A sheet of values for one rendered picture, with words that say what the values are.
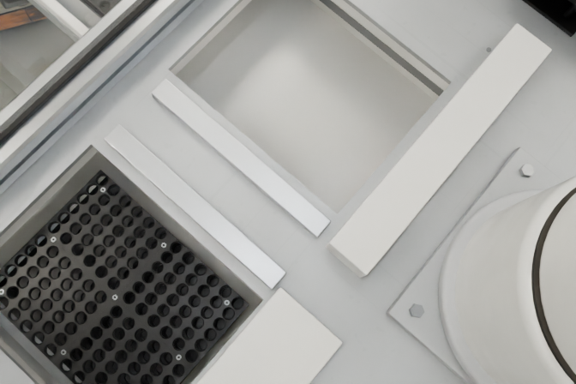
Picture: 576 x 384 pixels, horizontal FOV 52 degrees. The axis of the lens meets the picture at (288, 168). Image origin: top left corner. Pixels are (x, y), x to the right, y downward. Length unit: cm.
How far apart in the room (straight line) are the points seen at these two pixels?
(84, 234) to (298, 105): 31
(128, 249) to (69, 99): 17
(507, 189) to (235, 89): 36
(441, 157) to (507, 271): 17
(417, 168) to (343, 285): 14
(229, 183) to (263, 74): 21
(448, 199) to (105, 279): 37
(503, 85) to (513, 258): 24
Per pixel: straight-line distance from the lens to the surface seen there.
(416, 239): 64
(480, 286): 55
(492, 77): 67
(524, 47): 70
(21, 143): 63
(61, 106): 63
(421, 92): 81
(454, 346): 61
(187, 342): 66
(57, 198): 77
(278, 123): 77
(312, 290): 61
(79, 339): 68
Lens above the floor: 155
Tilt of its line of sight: 75 degrees down
